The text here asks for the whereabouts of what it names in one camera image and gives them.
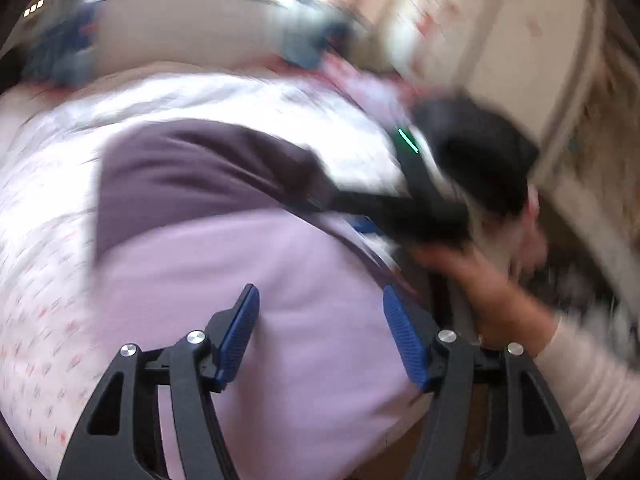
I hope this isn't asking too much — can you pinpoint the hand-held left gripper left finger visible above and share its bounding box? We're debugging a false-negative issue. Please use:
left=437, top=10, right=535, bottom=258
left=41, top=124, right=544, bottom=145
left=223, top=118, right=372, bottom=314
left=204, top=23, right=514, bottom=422
left=57, top=284, right=261, bottom=480

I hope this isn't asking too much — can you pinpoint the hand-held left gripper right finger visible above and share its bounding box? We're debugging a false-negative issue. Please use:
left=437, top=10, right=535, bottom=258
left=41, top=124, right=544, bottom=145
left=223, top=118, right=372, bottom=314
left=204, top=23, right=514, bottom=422
left=382, top=284, right=586, bottom=480

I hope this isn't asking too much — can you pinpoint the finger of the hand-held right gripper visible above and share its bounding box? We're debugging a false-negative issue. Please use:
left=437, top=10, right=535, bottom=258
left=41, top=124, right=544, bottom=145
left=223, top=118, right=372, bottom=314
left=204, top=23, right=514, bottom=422
left=297, top=184, right=402, bottom=227
left=349, top=214, right=397, bottom=247

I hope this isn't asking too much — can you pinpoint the purple jacket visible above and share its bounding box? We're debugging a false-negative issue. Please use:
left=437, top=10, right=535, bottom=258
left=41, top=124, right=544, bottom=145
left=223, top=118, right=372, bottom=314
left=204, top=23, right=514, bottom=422
left=92, top=119, right=442, bottom=480

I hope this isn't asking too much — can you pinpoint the person's right hand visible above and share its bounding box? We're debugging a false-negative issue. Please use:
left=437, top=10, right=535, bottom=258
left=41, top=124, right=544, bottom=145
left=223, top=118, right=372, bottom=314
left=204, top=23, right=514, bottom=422
left=414, top=189, right=557, bottom=357

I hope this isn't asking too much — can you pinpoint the white bookshelf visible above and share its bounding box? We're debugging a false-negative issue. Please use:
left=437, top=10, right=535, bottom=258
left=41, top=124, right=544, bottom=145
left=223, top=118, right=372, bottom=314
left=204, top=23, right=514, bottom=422
left=537, top=35, right=640, bottom=321

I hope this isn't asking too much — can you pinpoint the wardrobe with tree decal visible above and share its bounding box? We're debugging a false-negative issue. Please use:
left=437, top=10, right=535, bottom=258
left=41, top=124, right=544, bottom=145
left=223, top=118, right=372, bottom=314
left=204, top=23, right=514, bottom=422
left=370, top=0, right=617, bottom=162

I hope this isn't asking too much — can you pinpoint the pink and blue printed curtain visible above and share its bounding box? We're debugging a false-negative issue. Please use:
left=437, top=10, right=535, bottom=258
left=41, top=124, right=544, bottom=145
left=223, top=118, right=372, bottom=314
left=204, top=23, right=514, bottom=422
left=19, top=0, right=102, bottom=87
left=279, top=0, right=362, bottom=69

